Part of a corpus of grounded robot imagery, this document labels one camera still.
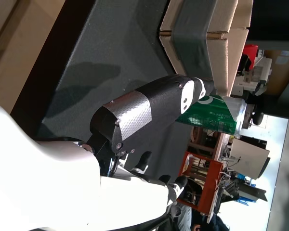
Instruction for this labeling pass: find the brown cardboard box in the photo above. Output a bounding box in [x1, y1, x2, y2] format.
[158, 0, 253, 97]

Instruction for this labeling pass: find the red box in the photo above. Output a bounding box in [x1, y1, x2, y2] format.
[242, 44, 259, 72]

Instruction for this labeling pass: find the wooden chair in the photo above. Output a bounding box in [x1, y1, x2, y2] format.
[189, 125, 223, 161]

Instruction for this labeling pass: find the dark grey tape strip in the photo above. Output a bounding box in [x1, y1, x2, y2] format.
[172, 0, 219, 81]

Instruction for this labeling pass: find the orange red crate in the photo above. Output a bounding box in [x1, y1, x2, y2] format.
[177, 151, 224, 215]

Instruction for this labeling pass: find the white sheet on stand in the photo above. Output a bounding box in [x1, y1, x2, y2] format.
[229, 138, 271, 180]

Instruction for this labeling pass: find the person in blue shirt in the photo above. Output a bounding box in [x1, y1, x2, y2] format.
[178, 204, 231, 231]

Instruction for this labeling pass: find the white printer device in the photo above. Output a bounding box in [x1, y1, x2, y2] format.
[233, 56, 273, 97]

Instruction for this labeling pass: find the large brown carton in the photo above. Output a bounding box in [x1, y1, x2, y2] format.
[264, 50, 289, 96]

